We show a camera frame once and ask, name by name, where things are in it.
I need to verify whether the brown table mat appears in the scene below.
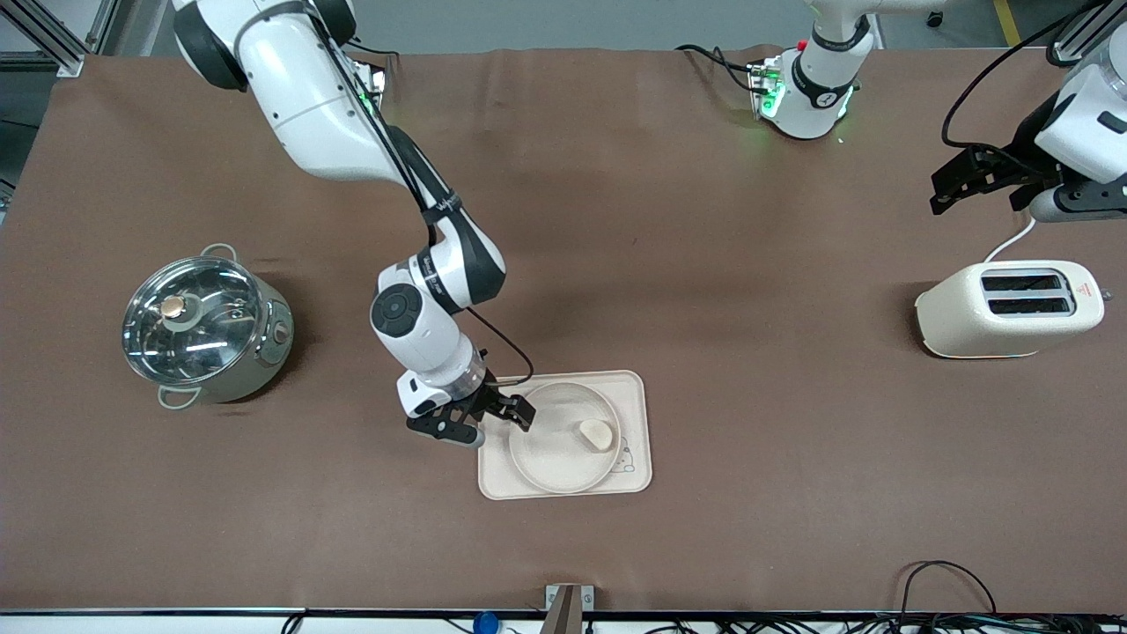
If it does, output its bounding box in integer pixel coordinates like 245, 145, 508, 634
0, 46, 1127, 615

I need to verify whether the aluminium frame profile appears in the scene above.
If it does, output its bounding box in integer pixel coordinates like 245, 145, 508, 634
0, 0, 117, 77
1052, 0, 1112, 63

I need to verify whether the cream rabbit print tray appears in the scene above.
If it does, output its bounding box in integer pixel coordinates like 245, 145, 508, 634
477, 370, 653, 501

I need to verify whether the black left base cable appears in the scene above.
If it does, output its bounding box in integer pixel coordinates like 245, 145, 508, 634
675, 43, 760, 94

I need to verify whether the grey electric cooking pot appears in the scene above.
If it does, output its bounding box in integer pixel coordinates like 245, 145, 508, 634
123, 243, 296, 411

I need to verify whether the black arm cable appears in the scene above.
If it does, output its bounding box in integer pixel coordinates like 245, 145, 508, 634
330, 26, 536, 385
940, 9, 1093, 149

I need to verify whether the glass pot lid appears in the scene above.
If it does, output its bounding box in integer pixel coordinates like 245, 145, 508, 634
122, 256, 264, 387

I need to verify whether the round cream plate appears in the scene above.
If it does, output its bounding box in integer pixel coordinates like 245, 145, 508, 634
508, 380, 622, 495

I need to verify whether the black looped cable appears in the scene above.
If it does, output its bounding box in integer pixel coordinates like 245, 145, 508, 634
896, 560, 1000, 634

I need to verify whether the metal table edge bracket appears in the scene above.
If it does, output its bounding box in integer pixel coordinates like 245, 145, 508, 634
539, 583, 596, 634

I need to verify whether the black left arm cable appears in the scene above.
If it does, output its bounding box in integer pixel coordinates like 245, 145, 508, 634
940, 9, 1093, 149

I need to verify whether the white toaster power cable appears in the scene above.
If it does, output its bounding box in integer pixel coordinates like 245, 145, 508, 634
983, 214, 1039, 264

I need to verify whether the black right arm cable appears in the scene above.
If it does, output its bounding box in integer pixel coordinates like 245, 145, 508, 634
330, 26, 536, 385

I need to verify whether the cream two-slot toaster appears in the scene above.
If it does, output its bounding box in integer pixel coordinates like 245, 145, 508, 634
914, 260, 1107, 360

